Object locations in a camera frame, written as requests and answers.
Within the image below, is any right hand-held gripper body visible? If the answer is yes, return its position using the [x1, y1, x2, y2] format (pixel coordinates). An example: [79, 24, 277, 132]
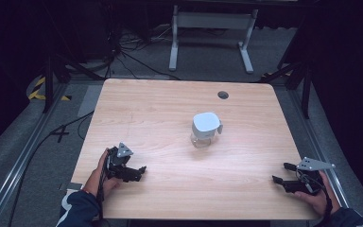
[290, 156, 337, 195]

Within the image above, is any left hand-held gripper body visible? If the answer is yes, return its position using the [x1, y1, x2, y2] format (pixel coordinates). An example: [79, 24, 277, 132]
[106, 142, 141, 181]

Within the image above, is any white mug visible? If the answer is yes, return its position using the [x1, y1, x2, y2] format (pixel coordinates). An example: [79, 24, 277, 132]
[190, 112, 224, 149]

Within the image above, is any person's right hand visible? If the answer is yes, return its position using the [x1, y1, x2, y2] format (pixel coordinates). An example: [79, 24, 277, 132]
[294, 170, 342, 217]

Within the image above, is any person's left hand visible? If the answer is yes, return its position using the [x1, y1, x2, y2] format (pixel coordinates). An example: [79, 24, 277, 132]
[90, 148, 121, 199]

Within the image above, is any black cross floor tape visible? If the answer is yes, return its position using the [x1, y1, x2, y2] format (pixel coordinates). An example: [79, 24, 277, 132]
[50, 125, 71, 144]

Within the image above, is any black metal stand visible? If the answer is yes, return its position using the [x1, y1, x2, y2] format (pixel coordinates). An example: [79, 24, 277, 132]
[260, 60, 314, 120]
[42, 52, 106, 114]

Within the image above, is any yellow black floor tape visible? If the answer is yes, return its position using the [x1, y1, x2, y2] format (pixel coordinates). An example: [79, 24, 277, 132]
[27, 76, 73, 102]

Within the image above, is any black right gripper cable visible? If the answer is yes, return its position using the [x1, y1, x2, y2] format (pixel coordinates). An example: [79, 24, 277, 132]
[313, 175, 335, 227]

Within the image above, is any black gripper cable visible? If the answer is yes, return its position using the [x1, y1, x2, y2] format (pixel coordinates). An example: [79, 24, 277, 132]
[313, 175, 335, 227]
[95, 147, 112, 221]

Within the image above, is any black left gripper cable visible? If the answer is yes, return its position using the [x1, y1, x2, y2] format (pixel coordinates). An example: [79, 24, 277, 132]
[95, 147, 112, 221]

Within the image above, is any aluminium floor rail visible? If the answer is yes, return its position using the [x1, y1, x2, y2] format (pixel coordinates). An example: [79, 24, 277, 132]
[286, 88, 351, 210]
[0, 82, 70, 227]

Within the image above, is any long black floor cable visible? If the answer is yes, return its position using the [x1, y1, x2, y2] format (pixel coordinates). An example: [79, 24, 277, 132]
[7, 111, 95, 227]

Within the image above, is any bundle of black floor cables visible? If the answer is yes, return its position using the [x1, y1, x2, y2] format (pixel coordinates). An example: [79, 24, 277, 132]
[104, 24, 182, 81]

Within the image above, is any white metal table frame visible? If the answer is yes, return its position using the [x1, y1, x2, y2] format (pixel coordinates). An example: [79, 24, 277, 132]
[168, 4, 260, 75]

